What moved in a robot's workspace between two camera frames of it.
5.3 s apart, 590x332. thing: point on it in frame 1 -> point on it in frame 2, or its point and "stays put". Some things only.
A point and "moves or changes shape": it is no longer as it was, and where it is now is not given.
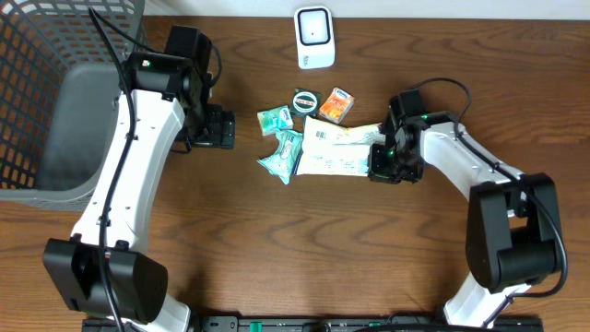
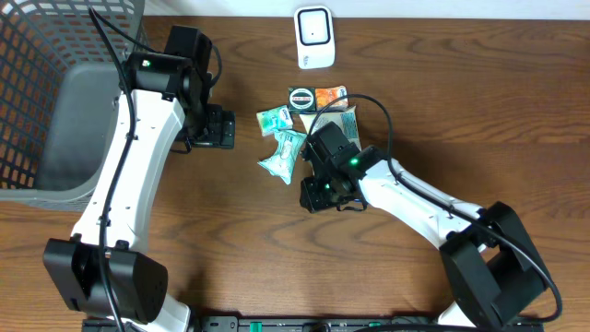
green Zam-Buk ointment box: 306,102 moves or changes shape
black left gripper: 221,127 stays put
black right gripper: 376,170 -> 311,202
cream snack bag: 330,148 moves or changes shape
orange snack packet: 337,105 moves or changes shape
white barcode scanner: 314,37 stays put
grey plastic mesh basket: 60,81 stays put
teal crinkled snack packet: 284,161 stays put
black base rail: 319,324 stays put
